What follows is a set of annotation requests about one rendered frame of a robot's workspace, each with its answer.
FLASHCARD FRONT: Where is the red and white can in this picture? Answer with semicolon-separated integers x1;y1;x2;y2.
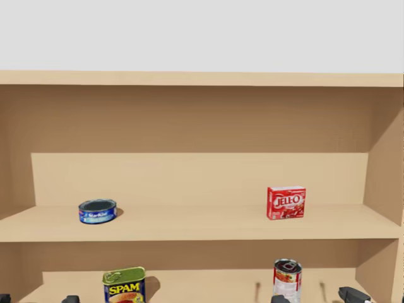
273;258;303;303

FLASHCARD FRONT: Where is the green and blue rectangular can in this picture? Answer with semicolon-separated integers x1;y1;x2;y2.
102;266;146;303

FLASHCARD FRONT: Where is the blue flat can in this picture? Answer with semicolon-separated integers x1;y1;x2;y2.
78;198;118;225

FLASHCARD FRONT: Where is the red carton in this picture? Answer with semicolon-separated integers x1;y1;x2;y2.
266;185;307;221

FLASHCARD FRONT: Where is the pale wooden shelf unit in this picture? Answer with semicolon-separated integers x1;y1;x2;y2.
0;69;404;303

